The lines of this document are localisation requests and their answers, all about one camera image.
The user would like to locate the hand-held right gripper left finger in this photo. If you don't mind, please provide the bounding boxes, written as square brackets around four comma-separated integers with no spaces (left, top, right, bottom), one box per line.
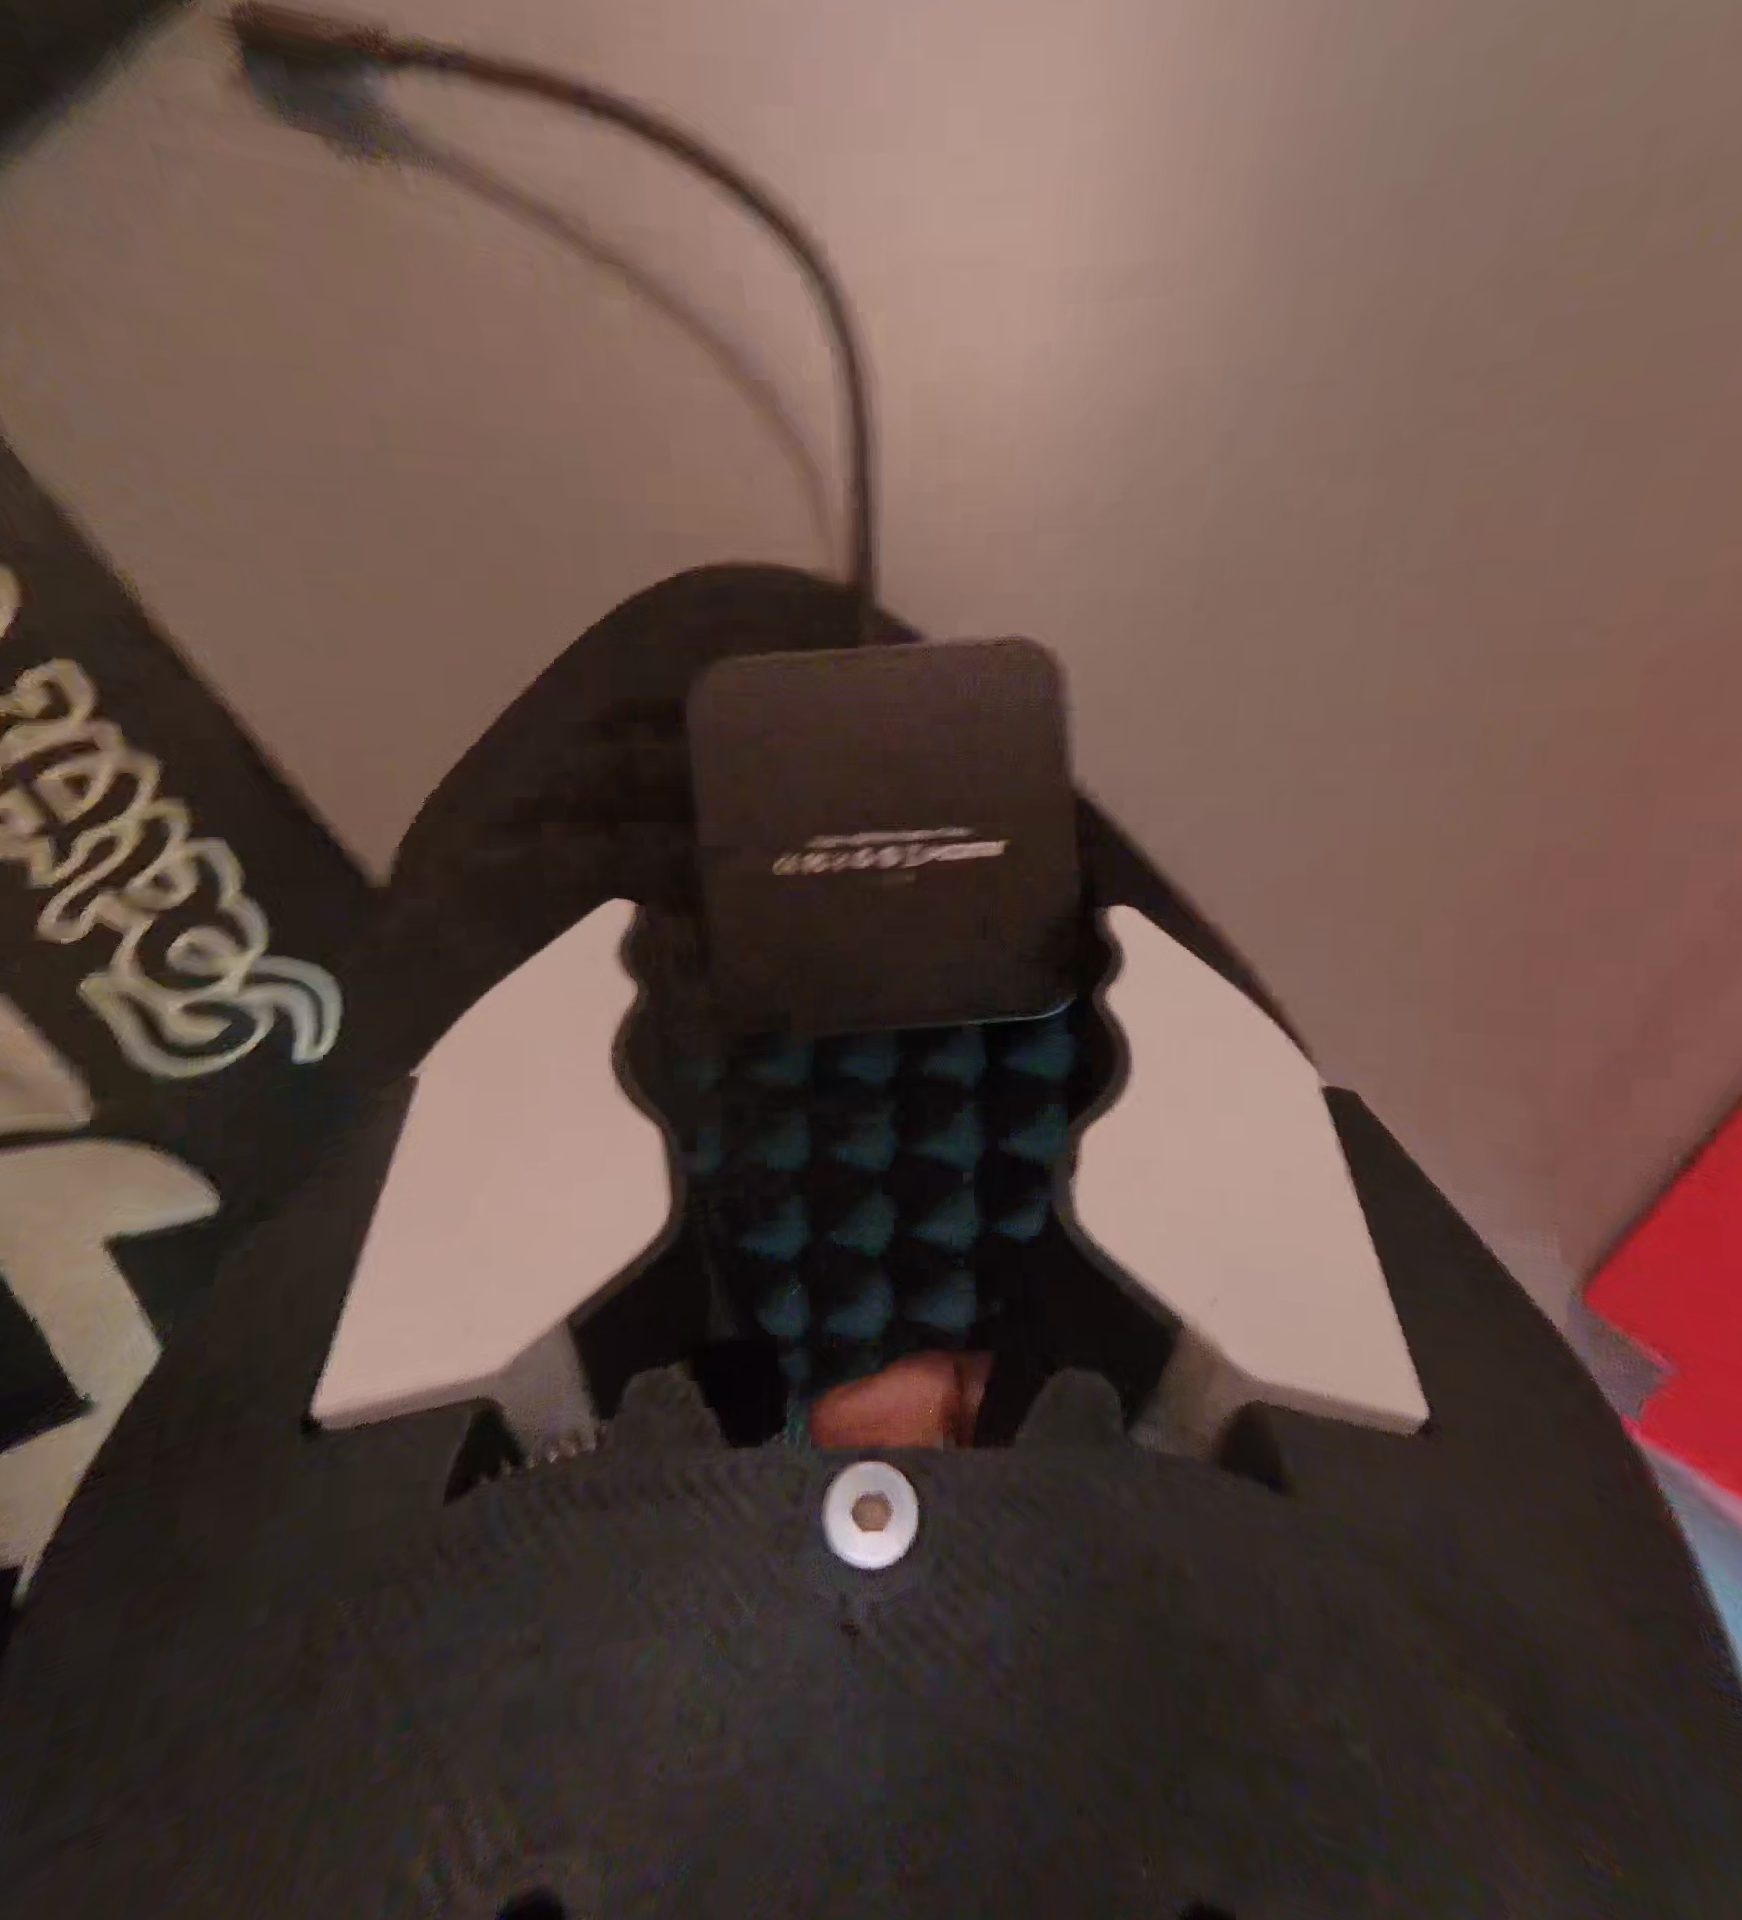
[307,897,696,1454]

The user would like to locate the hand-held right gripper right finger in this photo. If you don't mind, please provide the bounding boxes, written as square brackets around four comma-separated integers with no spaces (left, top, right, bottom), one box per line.
[1064,904,1431,1443]

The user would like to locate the red plastic bin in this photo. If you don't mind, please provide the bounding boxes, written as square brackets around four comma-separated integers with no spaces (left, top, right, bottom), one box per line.
[1582,1000,1742,1598]

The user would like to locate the black and silver square adapter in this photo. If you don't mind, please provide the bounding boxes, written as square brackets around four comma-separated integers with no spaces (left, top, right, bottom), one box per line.
[686,637,1086,1040]

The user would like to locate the black adapter cable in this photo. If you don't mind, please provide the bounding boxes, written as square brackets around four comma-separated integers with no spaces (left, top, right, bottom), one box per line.
[231,0,885,649]

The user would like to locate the person's black printed sweatshirt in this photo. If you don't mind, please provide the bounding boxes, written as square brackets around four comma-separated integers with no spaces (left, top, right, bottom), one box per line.
[0,337,376,1650]

